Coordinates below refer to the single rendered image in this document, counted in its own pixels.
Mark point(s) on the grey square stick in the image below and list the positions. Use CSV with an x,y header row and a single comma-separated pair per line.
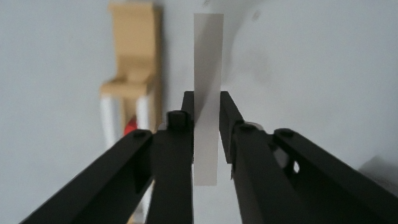
x,y
208,40

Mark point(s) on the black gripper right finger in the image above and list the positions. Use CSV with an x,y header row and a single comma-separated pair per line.
x,y
331,191

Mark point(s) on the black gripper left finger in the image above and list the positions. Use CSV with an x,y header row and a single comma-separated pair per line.
x,y
109,190

